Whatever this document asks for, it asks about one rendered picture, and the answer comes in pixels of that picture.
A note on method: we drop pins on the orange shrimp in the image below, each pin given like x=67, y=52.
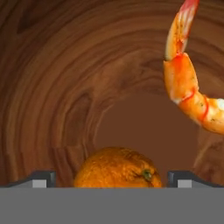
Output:
x=182, y=84

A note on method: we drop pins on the brown wooden bowl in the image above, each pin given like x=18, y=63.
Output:
x=73, y=87

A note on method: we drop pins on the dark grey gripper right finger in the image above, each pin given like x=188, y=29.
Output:
x=180, y=177

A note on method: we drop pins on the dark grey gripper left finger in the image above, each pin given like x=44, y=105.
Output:
x=43, y=177

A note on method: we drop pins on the orange tangerine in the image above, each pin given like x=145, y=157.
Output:
x=116, y=169

